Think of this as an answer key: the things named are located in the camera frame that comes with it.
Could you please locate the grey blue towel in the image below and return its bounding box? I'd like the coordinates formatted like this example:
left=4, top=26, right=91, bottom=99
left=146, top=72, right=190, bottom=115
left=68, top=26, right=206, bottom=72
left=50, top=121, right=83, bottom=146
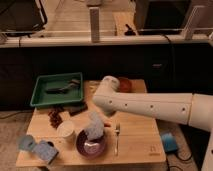
left=84, top=112, right=104, bottom=141

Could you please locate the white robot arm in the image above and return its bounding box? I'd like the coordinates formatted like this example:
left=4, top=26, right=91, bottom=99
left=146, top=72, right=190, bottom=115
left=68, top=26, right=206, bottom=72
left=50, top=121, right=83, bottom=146
left=93, top=76, right=213, bottom=171

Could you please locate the green plastic tray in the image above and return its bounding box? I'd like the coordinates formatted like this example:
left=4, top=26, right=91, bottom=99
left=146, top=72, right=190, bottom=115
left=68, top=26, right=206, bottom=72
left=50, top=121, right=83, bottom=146
left=30, top=72, right=84, bottom=108

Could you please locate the pale banana peel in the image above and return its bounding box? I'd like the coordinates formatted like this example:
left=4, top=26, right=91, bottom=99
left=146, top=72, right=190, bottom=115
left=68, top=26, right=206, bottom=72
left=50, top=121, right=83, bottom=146
left=89, top=81, right=100, bottom=93

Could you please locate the brown wooden bowl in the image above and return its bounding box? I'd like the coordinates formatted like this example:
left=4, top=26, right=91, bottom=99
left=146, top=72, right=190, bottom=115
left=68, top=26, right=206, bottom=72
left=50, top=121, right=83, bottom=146
left=118, top=77, right=132, bottom=93

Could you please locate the black rectangular block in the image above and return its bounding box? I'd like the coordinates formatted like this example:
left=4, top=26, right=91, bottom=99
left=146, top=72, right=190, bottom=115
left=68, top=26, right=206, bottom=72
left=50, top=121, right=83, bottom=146
left=68, top=103, right=88, bottom=116

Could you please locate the silver fork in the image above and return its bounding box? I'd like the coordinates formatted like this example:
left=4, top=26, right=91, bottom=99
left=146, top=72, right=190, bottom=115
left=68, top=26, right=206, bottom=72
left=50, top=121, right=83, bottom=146
left=114, top=123, right=120, bottom=156

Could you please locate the white paper cup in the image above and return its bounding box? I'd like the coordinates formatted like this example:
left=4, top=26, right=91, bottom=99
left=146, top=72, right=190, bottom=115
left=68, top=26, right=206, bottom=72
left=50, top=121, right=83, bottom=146
left=57, top=121, right=75, bottom=141

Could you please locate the purple bowl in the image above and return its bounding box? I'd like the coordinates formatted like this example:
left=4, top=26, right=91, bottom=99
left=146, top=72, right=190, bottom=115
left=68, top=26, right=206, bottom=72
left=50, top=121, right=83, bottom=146
left=76, top=130, right=106, bottom=159

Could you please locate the wooden board table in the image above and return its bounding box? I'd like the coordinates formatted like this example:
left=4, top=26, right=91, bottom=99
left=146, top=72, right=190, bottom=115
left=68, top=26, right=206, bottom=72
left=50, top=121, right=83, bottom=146
left=27, top=81, right=166, bottom=166

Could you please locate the blue device on floor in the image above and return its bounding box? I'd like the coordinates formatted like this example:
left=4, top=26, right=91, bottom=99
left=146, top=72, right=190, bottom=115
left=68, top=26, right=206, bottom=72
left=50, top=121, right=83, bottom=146
left=161, top=133, right=178, bottom=153

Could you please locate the black monitor right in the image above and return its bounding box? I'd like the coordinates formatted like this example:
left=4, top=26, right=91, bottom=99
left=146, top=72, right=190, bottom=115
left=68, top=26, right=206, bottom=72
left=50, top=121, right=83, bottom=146
left=134, top=0, right=191, bottom=29

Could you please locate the black monitor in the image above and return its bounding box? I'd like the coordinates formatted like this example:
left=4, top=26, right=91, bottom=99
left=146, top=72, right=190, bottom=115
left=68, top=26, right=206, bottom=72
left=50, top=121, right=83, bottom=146
left=134, top=0, right=191, bottom=29
left=0, top=0, right=48, bottom=32

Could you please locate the blue grey oven mitt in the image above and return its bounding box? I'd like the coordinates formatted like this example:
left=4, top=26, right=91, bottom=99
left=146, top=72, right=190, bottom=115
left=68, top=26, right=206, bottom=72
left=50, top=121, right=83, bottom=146
left=18, top=135, right=59, bottom=164

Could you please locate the black monitor left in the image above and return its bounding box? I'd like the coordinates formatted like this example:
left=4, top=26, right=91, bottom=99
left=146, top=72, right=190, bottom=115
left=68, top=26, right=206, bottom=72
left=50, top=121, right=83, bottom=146
left=0, top=0, right=48, bottom=32

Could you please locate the grey upright post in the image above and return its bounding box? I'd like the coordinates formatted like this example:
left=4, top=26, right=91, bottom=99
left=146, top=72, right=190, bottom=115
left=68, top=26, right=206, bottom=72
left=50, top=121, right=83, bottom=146
left=89, top=7, right=100, bottom=43

